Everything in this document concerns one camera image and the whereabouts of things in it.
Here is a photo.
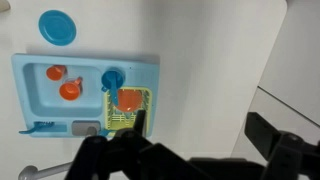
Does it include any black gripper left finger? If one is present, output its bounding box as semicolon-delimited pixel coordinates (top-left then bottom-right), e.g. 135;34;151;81
64;109;201;180

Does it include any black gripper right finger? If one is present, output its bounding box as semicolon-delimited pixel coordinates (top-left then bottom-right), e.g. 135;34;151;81
244;112;320;180

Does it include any blue toy brush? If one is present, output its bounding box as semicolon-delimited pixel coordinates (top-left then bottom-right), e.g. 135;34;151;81
18;121;55;135

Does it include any light blue toy sink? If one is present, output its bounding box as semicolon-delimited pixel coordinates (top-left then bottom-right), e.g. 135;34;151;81
11;53;160;138

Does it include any orange toy plate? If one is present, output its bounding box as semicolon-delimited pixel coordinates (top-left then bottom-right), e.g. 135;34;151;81
116;88;144;113

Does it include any grey toy faucet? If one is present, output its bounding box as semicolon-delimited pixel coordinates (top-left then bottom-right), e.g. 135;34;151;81
17;120;101;180

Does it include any yellow dish rack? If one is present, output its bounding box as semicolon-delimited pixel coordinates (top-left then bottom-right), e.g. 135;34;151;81
103;86;154;133

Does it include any blue toy plate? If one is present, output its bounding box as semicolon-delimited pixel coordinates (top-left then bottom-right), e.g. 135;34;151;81
37;9;77;47

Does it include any orange cup with handle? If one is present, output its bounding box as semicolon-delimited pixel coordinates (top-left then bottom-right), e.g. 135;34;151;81
58;76;84;101

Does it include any blue pot with handle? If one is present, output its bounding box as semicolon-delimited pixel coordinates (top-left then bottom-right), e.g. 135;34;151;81
101;67;126;105

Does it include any orange cup without handle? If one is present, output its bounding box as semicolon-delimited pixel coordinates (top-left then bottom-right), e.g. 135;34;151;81
45;64;68;82

